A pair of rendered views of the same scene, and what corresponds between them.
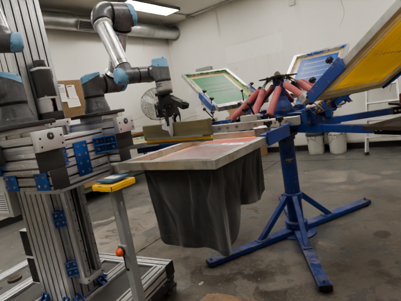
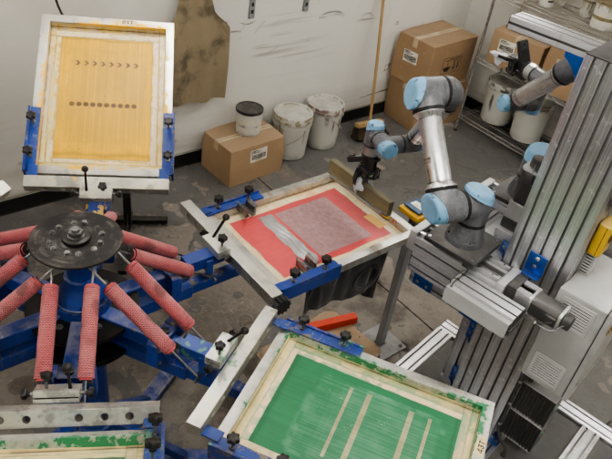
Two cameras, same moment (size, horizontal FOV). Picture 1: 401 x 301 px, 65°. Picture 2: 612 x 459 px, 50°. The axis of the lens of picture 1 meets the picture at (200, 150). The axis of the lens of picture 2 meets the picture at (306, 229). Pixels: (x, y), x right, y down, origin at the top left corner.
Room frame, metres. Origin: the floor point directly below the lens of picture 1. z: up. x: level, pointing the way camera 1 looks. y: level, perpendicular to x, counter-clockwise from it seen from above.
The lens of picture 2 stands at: (4.02, 0.28, 2.73)
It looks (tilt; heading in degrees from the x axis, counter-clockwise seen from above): 37 degrees down; 189
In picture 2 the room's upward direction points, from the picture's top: 9 degrees clockwise
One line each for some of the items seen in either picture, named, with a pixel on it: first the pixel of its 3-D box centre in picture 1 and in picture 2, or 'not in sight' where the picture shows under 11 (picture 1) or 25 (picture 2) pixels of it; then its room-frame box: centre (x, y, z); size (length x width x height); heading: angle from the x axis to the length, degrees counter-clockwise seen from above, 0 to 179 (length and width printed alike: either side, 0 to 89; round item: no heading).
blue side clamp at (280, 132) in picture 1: (275, 134); (233, 208); (1.69, -0.42, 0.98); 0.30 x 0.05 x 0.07; 142
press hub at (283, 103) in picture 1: (287, 154); (89, 366); (2.51, -0.70, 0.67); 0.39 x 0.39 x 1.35
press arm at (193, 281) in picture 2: not in sight; (229, 271); (2.02, -0.32, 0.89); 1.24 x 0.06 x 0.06; 142
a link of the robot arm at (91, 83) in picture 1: (92, 84); (474, 203); (1.89, 0.56, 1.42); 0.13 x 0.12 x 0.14; 125
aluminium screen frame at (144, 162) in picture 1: (210, 147); (312, 226); (1.67, -0.05, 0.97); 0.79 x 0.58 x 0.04; 142
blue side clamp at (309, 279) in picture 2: not in sight; (309, 280); (2.03, 0.02, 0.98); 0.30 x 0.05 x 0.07; 142
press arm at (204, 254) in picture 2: not in sight; (203, 258); (2.12, -0.40, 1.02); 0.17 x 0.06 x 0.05; 142
